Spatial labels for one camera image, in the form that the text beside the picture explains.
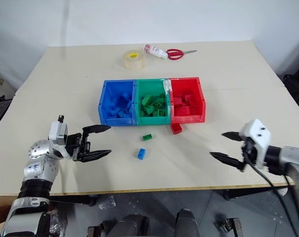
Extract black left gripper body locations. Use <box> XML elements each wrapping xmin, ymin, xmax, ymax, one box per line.
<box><xmin>65</xmin><ymin>132</ymin><xmax>92</xmax><ymax>161</ymax></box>

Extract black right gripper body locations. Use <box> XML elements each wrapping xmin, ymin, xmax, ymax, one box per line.
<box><xmin>240</xmin><ymin>139</ymin><xmax>258</xmax><ymax>170</ymax></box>

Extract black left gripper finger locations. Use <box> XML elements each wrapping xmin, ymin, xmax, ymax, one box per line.
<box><xmin>77</xmin><ymin>149</ymin><xmax>112</xmax><ymax>163</ymax></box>
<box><xmin>81</xmin><ymin>124</ymin><xmax>112</xmax><ymax>147</ymax></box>

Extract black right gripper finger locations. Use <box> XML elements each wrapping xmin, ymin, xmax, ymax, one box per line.
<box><xmin>209</xmin><ymin>152</ymin><xmax>247</xmax><ymax>171</ymax></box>
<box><xmin>221</xmin><ymin>131</ymin><xmax>243</xmax><ymax>142</ymax></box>

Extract blue plastic bin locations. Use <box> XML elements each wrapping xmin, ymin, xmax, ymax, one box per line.
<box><xmin>98</xmin><ymin>79</ymin><xmax>138</xmax><ymax>126</ymax></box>

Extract green plastic bin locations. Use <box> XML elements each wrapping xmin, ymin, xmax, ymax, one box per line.
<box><xmin>134</xmin><ymin>78</ymin><xmax>172</xmax><ymax>126</ymax></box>

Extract red plastic bin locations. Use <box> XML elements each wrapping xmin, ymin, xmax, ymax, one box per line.
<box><xmin>168</xmin><ymin>77</ymin><xmax>206</xmax><ymax>124</ymax></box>

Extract clear plastic bag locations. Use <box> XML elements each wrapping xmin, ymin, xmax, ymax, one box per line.
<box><xmin>98</xmin><ymin>195</ymin><xmax>117</xmax><ymax>210</ymax></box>

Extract dark rounded shape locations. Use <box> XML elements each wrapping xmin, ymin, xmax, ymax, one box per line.
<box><xmin>176</xmin><ymin>208</ymin><xmax>200</xmax><ymax>237</ymax></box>
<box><xmin>112</xmin><ymin>213</ymin><xmax>150</xmax><ymax>237</ymax></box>

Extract crumpled clear plastic wrap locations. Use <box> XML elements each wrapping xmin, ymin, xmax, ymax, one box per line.
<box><xmin>47</xmin><ymin>212</ymin><xmax>67</xmax><ymax>237</ymax></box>

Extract clear tape roll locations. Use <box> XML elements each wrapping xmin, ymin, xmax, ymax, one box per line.
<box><xmin>122</xmin><ymin>49</ymin><xmax>147</xmax><ymax>72</ymax></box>

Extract white glue bottle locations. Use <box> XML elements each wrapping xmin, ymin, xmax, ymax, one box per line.
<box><xmin>143</xmin><ymin>44</ymin><xmax>169</xmax><ymax>60</ymax></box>

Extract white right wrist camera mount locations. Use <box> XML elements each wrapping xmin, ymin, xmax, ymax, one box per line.
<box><xmin>237</xmin><ymin>118</ymin><xmax>272</xmax><ymax>171</ymax></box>

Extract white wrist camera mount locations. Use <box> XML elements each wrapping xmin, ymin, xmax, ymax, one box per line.
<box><xmin>237</xmin><ymin>118</ymin><xmax>272</xmax><ymax>171</ymax></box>
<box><xmin>47</xmin><ymin>114</ymin><xmax>69</xmax><ymax>147</ymax></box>

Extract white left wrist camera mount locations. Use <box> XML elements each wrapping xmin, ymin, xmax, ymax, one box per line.
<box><xmin>47</xmin><ymin>114</ymin><xmax>69</xmax><ymax>147</ymax></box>

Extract black table frame bar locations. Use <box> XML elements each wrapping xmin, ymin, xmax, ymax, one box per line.
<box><xmin>223</xmin><ymin>186</ymin><xmax>289</xmax><ymax>201</ymax></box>
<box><xmin>49</xmin><ymin>194</ymin><xmax>96</xmax><ymax>207</ymax></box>

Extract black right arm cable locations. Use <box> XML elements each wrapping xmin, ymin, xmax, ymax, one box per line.
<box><xmin>243</xmin><ymin>146</ymin><xmax>299</xmax><ymax>237</ymax></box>

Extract red handled scissors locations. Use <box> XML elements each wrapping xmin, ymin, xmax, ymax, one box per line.
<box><xmin>166</xmin><ymin>48</ymin><xmax>198</xmax><ymax>61</ymax></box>

